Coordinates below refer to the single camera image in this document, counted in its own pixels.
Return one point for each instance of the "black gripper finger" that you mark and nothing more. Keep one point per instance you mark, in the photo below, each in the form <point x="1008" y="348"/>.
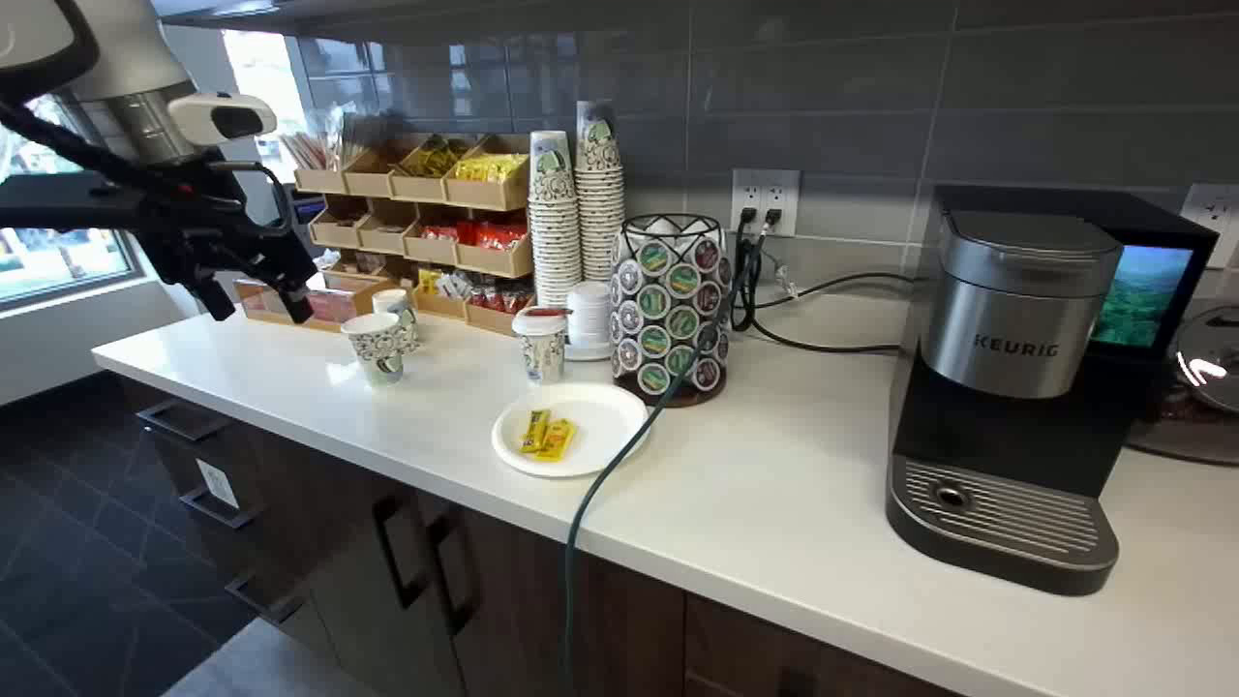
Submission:
<point x="219" y="295"/>
<point x="296" y="292"/>

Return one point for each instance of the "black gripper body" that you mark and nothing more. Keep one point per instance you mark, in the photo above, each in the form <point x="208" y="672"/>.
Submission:
<point x="208" y="217"/>

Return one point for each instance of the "red sachet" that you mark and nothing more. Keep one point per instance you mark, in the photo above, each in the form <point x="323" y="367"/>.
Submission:
<point x="543" y="313"/>

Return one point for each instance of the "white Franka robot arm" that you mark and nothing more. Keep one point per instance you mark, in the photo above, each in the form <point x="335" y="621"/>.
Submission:
<point x="119" y="47"/>

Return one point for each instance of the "patterned paper coffee cup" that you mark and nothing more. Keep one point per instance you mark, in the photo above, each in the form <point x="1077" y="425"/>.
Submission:
<point x="539" y="351"/>
<point x="401" y="313"/>
<point x="377" y="351"/>

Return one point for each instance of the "wooden sachet organizer rack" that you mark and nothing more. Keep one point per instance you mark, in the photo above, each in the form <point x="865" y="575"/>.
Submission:
<point x="488" y="195"/>

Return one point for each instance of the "dark wooden counter cabinet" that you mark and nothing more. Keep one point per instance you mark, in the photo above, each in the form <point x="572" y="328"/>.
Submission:
<point x="323" y="544"/>

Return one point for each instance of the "short paper cup stack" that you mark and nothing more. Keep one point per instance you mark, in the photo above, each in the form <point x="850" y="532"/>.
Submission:
<point x="555" y="217"/>

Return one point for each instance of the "yellow sachet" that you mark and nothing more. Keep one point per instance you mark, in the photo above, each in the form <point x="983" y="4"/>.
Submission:
<point x="555" y="439"/>
<point x="531" y="430"/>

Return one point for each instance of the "coffee pod carousel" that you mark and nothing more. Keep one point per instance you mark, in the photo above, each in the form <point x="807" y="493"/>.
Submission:
<point x="670" y="302"/>

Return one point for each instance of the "Keurig coffee machine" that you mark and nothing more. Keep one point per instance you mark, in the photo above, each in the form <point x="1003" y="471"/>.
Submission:
<point x="1019" y="390"/>

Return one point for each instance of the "wooden tea bag box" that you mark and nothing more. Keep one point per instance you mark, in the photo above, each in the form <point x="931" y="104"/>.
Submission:
<point x="340" y="302"/>

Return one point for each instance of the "red white sachets pile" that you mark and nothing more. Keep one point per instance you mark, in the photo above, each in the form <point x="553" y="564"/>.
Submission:
<point x="437" y="226"/>

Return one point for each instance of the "window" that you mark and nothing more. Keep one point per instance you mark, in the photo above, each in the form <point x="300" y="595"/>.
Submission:
<point x="52" y="265"/>

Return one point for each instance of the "white cabinet label sticker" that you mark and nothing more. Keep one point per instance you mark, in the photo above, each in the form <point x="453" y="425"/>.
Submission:
<point x="219" y="487"/>

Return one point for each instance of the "olive sachets pile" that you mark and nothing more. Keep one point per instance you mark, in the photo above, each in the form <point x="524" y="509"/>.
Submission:
<point x="430" y="162"/>

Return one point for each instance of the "yellow sachets pile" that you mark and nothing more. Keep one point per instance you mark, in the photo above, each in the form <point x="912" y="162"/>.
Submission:
<point x="488" y="167"/>

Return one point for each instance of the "white round plate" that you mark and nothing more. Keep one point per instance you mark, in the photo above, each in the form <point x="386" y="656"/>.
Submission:
<point x="598" y="413"/>

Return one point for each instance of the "silver appliance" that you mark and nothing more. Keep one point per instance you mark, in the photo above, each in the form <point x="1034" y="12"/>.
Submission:
<point x="1202" y="390"/>

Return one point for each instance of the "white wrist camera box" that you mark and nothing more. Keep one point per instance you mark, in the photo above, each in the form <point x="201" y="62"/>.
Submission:
<point x="224" y="117"/>

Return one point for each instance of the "white wall power outlet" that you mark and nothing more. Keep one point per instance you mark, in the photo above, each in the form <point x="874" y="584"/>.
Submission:
<point x="766" y="199"/>
<point x="1218" y="213"/>

